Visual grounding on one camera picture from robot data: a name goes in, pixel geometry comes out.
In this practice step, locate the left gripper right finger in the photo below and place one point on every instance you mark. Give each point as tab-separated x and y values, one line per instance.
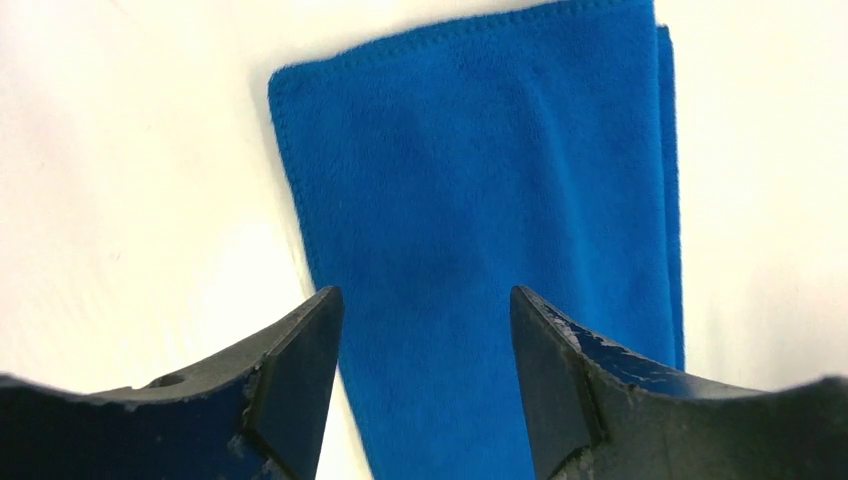
597	410

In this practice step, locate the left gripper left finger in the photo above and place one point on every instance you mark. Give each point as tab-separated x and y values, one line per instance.
255	410

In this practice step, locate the blue towel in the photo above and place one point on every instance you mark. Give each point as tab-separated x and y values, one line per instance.
434	170

